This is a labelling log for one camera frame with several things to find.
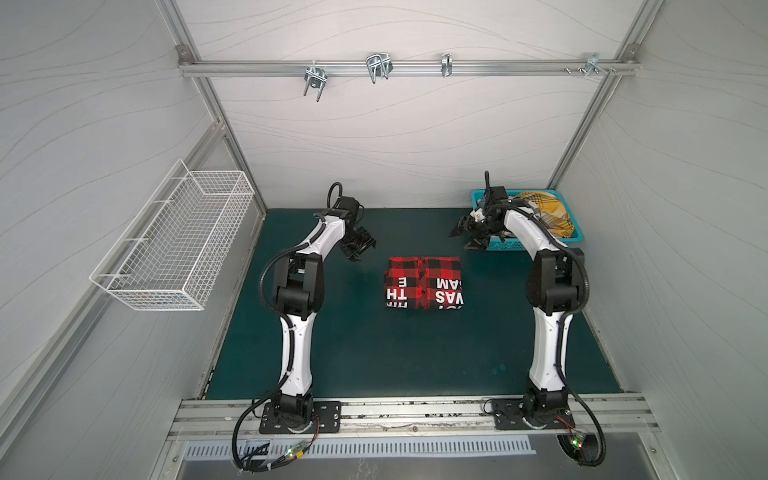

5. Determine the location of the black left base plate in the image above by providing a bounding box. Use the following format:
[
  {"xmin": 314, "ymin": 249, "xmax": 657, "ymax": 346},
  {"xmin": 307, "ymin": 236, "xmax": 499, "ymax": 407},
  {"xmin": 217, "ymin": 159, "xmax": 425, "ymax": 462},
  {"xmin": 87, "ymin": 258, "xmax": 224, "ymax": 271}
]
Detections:
[{"xmin": 259, "ymin": 401, "xmax": 341, "ymax": 435}]

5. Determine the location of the metal bracket hook right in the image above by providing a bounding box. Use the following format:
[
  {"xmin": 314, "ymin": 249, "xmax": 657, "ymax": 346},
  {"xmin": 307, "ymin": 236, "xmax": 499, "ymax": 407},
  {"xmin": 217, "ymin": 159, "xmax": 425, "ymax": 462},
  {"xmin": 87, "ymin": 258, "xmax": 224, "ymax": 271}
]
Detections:
[{"xmin": 564, "ymin": 53, "xmax": 617, "ymax": 78}]

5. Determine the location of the red black plaid shirt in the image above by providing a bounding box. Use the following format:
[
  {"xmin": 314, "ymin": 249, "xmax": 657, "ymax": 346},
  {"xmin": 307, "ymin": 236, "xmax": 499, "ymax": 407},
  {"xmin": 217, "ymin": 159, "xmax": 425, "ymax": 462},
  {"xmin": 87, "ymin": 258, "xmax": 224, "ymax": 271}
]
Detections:
[{"xmin": 384, "ymin": 256, "xmax": 465, "ymax": 310}]

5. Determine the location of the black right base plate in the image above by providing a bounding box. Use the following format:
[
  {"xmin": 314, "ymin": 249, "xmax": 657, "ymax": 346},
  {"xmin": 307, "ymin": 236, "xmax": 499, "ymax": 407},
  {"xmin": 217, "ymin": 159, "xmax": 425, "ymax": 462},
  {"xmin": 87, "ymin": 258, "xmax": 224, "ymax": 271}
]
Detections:
[{"xmin": 481, "ymin": 397, "xmax": 576, "ymax": 431}]

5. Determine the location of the metal u-bolt hook left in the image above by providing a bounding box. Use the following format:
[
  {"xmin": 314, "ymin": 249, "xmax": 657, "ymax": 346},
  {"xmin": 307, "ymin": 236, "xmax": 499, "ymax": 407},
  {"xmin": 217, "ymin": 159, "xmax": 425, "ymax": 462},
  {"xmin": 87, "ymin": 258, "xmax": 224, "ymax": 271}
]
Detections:
[{"xmin": 303, "ymin": 65, "xmax": 328, "ymax": 102}]

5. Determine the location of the aluminium horizontal rail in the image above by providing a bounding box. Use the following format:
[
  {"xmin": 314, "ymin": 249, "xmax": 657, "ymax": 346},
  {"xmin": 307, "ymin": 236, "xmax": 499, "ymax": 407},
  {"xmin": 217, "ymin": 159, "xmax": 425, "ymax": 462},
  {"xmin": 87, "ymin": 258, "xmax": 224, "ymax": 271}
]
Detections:
[{"xmin": 179, "ymin": 56, "xmax": 641, "ymax": 78}]

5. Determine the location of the right aluminium corner post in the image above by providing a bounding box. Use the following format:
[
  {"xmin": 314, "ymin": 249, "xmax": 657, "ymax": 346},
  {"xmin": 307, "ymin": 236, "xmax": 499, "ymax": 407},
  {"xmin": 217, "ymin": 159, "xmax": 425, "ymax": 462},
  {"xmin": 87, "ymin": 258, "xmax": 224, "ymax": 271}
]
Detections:
[{"xmin": 547, "ymin": 0, "xmax": 664, "ymax": 190}]

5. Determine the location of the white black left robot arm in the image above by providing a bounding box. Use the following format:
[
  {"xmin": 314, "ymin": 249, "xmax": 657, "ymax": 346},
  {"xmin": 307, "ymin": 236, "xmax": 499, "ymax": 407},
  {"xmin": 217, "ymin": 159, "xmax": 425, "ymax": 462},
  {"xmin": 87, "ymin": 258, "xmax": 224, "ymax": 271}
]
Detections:
[{"xmin": 268, "ymin": 196, "xmax": 376, "ymax": 430}]

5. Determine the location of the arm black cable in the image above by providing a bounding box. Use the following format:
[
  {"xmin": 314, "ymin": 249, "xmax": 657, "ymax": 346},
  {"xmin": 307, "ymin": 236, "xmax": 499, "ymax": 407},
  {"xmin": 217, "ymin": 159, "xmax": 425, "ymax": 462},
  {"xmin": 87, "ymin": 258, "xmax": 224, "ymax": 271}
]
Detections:
[
  {"xmin": 230, "ymin": 181, "xmax": 344, "ymax": 474},
  {"xmin": 482, "ymin": 170, "xmax": 608, "ymax": 468}
]

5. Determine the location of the teal plastic basket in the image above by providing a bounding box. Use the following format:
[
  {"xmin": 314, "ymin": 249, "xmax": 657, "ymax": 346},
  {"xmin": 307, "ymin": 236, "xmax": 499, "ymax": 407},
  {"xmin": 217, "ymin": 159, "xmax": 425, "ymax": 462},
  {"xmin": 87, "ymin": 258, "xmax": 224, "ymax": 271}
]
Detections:
[{"xmin": 471, "ymin": 189, "xmax": 583, "ymax": 252}]

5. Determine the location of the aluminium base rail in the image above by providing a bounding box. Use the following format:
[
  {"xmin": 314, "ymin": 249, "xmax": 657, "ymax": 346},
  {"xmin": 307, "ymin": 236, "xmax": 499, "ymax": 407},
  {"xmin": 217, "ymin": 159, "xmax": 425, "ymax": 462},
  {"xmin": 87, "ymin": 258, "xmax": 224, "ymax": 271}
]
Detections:
[{"xmin": 167, "ymin": 393, "xmax": 661, "ymax": 441}]

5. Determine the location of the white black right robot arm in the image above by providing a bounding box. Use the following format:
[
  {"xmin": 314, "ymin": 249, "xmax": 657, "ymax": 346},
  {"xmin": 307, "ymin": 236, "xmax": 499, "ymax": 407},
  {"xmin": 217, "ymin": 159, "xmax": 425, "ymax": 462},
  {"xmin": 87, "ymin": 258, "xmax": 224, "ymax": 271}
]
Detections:
[{"xmin": 451, "ymin": 184, "xmax": 589, "ymax": 429}]

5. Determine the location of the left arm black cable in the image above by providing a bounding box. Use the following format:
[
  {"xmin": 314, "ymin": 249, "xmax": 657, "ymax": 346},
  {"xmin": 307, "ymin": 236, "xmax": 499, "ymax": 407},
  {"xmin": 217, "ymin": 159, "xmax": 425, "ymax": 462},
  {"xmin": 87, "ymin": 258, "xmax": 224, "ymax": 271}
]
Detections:
[{"xmin": 230, "ymin": 181, "xmax": 344, "ymax": 474}]

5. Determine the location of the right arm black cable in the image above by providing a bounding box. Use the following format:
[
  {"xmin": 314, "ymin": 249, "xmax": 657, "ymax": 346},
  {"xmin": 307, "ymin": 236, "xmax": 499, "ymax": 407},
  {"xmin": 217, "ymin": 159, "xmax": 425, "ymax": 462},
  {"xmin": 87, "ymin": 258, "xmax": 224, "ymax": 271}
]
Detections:
[{"xmin": 482, "ymin": 170, "xmax": 608, "ymax": 468}]

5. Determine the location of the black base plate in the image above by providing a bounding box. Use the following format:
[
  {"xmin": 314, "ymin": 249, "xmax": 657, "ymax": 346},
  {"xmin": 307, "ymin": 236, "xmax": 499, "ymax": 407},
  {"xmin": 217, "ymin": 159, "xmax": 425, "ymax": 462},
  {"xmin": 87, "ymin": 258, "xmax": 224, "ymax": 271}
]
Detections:
[
  {"xmin": 259, "ymin": 401, "xmax": 341, "ymax": 435},
  {"xmin": 481, "ymin": 397, "xmax": 576, "ymax": 431}
]

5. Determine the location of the aluminium corner frame post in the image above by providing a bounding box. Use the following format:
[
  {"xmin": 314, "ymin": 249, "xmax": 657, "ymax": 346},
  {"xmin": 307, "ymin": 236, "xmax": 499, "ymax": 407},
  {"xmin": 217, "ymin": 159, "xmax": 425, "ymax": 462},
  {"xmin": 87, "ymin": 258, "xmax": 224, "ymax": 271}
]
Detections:
[{"xmin": 156, "ymin": 0, "xmax": 268, "ymax": 216}]

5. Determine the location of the metal u-bolt hook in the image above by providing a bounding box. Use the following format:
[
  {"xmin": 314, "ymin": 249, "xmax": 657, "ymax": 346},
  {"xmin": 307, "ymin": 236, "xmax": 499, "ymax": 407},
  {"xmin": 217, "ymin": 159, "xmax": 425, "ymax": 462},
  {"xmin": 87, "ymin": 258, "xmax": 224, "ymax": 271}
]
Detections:
[
  {"xmin": 303, "ymin": 65, "xmax": 328, "ymax": 102},
  {"xmin": 365, "ymin": 52, "xmax": 393, "ymax": 84}
]

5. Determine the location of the white wire basket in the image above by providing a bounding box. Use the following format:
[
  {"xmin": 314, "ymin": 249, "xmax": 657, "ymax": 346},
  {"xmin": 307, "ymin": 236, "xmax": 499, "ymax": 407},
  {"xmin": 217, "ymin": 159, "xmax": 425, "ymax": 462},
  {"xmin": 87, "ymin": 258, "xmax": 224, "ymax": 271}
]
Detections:
[{"xmin": 89, "ymin": 159, "xmax": 254, "ymax": 312}]

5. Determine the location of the metal clip hook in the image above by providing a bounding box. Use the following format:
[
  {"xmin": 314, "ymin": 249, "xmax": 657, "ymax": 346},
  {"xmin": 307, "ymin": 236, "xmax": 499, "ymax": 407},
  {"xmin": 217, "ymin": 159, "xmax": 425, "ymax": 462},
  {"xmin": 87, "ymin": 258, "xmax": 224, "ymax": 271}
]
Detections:
[{"xmin": 441, "ymin": 53, "xmax": 453, "ymax": 78}]

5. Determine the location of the metal u-bolt hook middle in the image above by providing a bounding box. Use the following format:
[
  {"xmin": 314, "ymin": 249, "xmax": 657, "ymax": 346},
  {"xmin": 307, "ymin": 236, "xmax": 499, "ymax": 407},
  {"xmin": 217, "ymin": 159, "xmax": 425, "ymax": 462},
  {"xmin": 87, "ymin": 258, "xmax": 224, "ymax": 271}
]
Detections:
[{"xmin": 365, "ymin": 52, "xmax": 393, "ymax": 84}]

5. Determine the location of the yellow plaid shirt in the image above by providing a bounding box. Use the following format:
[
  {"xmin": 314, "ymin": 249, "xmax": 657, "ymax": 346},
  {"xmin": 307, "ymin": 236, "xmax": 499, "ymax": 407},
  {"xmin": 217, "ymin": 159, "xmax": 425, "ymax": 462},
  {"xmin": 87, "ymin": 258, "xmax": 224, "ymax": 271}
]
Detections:
[{"xmin": 514, "ymin": 191, "xmax": 576, "ymax": 239}]

